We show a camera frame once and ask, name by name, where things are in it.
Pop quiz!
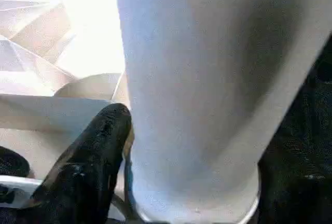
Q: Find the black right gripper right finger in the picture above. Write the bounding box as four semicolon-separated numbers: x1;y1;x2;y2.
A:
256;135;332;224

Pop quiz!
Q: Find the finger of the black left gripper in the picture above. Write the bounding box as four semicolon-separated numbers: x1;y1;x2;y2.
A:
0;183;17;205
0;145;31;178

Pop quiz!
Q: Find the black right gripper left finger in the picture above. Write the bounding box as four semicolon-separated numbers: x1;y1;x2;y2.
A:
15;102;133;224

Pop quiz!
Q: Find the white plastic table leg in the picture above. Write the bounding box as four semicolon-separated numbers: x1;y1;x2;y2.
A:
113;0;332;224

